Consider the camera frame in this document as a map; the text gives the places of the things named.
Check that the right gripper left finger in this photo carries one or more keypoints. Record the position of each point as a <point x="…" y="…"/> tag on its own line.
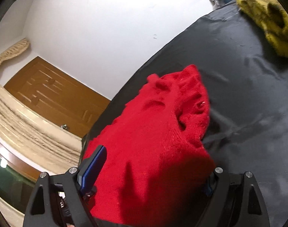
<point x="60" y="199"/>

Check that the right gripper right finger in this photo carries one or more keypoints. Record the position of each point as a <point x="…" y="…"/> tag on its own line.
<point x="233" y="200"/>

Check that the red knit sweater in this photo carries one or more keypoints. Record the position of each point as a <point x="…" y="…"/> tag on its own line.
<point x="155" y="156"/>

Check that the beige curtain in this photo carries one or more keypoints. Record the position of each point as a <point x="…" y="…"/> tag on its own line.
<point x="35" y="140"/>

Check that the black table cover cloth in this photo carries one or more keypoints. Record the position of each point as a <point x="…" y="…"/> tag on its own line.
<point x="247" y="83"/>

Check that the brown wooden door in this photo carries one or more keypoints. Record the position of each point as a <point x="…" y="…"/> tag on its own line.
<point x="57" y="96"/>

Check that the olive yellow knit garment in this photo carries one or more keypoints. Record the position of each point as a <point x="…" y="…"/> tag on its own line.
<point x="272" y="18"/>

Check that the wooden window frame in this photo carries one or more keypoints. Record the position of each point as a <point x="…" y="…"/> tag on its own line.
<point x="17" y="180"/>

